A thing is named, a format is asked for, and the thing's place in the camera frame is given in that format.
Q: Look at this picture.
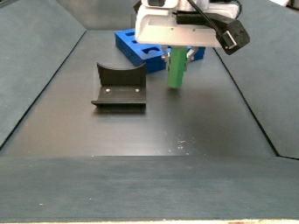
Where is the green hexagonal prism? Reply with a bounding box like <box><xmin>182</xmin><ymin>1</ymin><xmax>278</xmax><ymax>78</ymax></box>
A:
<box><xmin>169</xmin><ymin>46</ymin><xmax>187</xmax><ymax>88</ymax></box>

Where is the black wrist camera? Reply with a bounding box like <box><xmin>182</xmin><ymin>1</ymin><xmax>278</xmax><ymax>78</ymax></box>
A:
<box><xmin>177</xmin><ymin>10</ymin><xmax>250</xmax><ymax>55</ymax></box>

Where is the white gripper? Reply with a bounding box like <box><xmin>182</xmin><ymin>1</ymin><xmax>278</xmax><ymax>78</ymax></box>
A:
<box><xmin>135</xmin><ymin>0</ymin><xmax>239</xmax><ymax>70</ymax></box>

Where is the black curved holder bracket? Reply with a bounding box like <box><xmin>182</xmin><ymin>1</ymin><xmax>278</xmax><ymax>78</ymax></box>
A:
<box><xmin>91</xmin><ymin>64</ymin><xmax>147</xmax><ymax>107</ymax></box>

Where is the black camera cable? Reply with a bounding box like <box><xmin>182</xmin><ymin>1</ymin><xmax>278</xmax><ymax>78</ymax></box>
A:
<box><xmin>186</xmin><ymin>0</ymin><xmax>225</xmax><ymax>33</ymax></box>

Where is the blue shape sorting board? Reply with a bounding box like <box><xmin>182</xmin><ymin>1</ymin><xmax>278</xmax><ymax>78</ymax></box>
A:
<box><xmin>114</xmin><ymin>28</ymin><xmax>207</xmax><ymax>74</ymax></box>

